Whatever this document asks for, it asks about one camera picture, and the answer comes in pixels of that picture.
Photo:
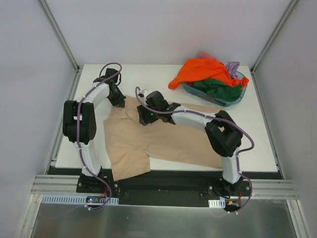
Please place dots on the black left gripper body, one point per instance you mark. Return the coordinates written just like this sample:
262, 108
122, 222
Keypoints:
118, 99

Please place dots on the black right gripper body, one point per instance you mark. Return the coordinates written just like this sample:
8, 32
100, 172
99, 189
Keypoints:
143, 116

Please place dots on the beige t shirt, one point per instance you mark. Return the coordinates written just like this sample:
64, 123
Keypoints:
130, 145

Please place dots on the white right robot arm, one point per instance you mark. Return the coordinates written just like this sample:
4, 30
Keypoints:
224, 137

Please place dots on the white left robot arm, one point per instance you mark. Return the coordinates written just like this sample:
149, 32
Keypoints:
79, 125

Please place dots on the teal plastic laundry basket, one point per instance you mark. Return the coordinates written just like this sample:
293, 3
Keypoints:
188, 86

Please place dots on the green t shirt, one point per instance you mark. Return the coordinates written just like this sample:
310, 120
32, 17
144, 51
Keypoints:
219, 90

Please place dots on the orange t shirt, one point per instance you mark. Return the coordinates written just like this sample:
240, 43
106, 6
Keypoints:
195, 70

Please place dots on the lilac t shirt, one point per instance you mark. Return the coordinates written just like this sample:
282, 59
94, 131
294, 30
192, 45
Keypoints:
232, 67

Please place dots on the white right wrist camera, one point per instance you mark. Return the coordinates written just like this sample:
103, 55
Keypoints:
144, 93

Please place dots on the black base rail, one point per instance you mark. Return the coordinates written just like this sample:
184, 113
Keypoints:
159, 188

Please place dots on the right aluminium frame post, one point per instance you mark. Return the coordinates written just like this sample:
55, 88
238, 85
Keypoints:
274, 34

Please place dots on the aluminium frame post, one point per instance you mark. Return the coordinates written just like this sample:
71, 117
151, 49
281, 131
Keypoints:
274, 34
58, 33

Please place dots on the left aluminium frame post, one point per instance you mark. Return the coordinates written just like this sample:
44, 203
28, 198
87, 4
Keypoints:
58, 33

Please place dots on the right white cable duct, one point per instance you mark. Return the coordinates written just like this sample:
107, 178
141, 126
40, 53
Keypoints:
223, 203

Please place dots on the white cable duct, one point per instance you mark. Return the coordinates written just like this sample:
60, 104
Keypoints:
223, 203
78, 200

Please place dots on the left white cable duct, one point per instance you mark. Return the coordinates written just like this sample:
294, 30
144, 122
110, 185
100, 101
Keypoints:
78, 200

